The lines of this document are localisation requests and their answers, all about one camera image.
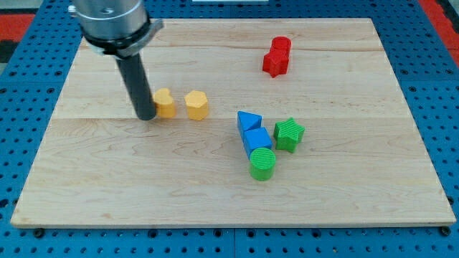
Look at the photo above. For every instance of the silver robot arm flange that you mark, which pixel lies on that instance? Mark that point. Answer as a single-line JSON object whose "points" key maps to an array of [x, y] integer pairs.
{"points": [[120, 28]]}

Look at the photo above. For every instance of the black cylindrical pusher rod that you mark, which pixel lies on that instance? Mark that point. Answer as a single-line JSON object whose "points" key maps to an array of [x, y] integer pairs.
{"points": [[134, 76]]}

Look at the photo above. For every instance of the green cylinder block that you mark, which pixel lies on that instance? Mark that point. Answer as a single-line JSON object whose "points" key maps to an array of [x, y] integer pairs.
{"points": [[262, 164]]}

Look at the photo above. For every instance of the yellow hexagon block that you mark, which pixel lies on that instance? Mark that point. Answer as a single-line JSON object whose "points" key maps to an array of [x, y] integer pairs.
{"points": [[197, 105]]}

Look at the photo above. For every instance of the green star block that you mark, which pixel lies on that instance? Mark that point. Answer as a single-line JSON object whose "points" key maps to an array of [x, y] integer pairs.
{"points": [[288, 134]]}

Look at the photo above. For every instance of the blue cube block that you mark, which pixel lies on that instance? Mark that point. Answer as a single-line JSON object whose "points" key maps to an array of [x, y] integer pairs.
{"points": [[256, 138]]}

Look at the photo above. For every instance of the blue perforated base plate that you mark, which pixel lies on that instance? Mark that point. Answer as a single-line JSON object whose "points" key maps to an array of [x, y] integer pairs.
{"points": [[36, 73]]}

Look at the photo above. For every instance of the blue triangle block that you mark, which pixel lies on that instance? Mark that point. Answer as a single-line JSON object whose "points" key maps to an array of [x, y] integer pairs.
{"points": [[247, 121]]}

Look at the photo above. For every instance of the red cylinder block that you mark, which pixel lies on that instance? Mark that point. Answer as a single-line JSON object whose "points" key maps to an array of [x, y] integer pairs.
{"points": [[280, 43]]}

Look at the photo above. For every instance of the yellow heart block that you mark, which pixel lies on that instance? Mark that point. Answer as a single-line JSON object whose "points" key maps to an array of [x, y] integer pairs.
{"points": [[165, 104]]}

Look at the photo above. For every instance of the red star block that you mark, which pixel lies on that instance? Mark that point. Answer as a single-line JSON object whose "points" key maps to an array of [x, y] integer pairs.
{"points": [[275, 62]]}

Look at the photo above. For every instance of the wooden board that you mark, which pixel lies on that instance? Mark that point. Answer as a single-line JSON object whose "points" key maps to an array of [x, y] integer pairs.
{"points": [[361, 162]]}

